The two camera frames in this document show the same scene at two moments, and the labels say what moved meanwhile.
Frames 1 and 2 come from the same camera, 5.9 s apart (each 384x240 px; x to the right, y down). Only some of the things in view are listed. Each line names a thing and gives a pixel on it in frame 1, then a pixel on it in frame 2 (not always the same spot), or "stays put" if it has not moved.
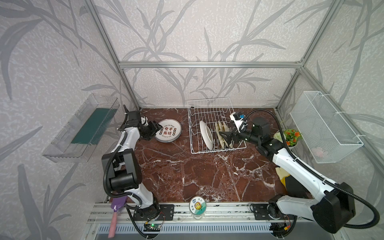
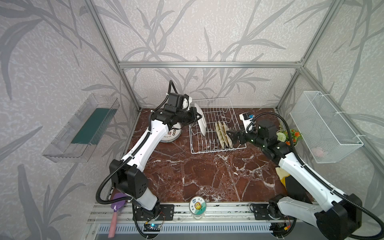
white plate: [207, 134] → [202, 121]
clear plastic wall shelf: [77, 141] stays put
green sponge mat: [94, 128] stays put
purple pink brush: [116, 202] stays put
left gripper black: [155, 127] → [193, 112]
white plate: [171, 131] stays put
